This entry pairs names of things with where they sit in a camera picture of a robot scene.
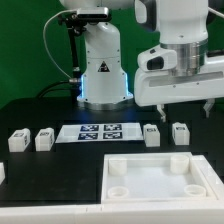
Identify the white square table top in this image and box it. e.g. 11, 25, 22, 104
101, 152, 217, 203

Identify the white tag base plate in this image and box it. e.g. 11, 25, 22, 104
56, 123, 143, 143

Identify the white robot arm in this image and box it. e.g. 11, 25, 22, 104
60, 0, 224, 110

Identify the white block at left edge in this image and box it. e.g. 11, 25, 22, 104
0, 163, 5, 185

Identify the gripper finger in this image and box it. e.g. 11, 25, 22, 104
157, 104, 166, 122
203, 98, 215, 117

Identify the white L-shaped obstacle wall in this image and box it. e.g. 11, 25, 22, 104
0, 155, 224, 224

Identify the grey camera on mount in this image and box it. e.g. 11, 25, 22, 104
76, 7, 109, 21

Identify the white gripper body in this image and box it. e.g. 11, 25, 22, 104
134, 46, 224, 107

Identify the white camera cable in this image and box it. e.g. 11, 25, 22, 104
42, 9, 78, 81

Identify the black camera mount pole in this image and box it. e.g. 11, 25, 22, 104
58, 13, 87, 103

